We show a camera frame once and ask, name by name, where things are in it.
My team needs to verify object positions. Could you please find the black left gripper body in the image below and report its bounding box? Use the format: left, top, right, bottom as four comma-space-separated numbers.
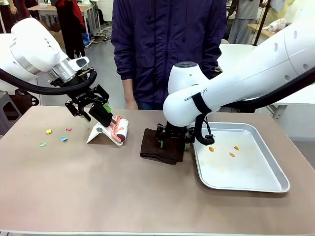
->
67, 83, 95, 108

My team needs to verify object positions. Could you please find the white plastic bag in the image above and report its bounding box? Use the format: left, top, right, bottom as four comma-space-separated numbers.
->
267, 18, 287, 31

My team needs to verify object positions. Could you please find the person's left forearm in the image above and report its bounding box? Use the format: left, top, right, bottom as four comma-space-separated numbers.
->
208, 36, 227, 79

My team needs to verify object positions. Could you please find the silver metal tray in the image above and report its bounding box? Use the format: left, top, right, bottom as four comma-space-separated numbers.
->
191, 122, 291, 193

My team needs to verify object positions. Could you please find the light wooden table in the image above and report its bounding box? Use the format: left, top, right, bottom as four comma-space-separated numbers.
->
247, 23, 284, 39

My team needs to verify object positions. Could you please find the person's right hand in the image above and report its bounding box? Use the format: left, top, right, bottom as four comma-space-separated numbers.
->
124, 79, 139, 110

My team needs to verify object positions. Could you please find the person in dark red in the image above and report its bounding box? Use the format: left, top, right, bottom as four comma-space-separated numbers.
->
0, 0, 30, 34

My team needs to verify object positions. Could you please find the blue plastic bag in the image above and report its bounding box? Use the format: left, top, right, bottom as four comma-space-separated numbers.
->
81, 33, 93, 49

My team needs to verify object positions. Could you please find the pale yellow garment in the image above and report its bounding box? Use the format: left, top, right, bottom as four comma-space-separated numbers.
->
264, 0, 315, 25

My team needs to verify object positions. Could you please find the white lint roller stand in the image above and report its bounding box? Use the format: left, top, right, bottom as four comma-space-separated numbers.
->
86, 122, 127, 148

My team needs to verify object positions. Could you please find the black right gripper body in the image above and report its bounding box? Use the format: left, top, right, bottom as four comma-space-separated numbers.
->
165, 120, 188, 139

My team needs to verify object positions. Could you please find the brown cardboard box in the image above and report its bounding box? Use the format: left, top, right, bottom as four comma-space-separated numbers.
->
39, 19, 66, 49

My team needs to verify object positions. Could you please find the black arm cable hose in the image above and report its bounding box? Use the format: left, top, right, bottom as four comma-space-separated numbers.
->
191, 67, 315, 147
0, 67, 98, 96

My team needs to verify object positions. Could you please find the person in grey clothes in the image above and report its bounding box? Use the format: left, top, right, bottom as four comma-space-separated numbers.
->
227, 0, 261, 45

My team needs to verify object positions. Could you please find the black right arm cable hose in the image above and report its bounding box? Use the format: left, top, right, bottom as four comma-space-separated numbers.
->
191, 67, 315, 147

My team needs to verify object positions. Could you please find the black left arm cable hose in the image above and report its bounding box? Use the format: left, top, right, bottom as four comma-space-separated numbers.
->
0, 67, 98, 96

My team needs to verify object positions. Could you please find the white plastic stool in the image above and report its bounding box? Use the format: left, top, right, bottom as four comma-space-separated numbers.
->
0, 90, 23, 135

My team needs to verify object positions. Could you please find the dark brown cloth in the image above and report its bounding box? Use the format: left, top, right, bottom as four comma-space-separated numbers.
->
140, 127, 186, 165

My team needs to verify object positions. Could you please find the person in red apron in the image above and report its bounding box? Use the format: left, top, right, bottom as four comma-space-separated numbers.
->
54, 0, 86, 59

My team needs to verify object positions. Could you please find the person in purple jacket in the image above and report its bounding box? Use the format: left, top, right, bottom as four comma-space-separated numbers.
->
110, 0, 228, 111

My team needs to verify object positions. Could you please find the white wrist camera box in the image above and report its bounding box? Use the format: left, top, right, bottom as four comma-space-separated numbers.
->
69, 56, 91, 71

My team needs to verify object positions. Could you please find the wooden top desk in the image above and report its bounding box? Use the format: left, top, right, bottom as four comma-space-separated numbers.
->
27, 4, 101, 35

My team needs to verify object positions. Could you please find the dark metal pole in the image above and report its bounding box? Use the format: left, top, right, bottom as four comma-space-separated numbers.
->
253, 0, 271, 47

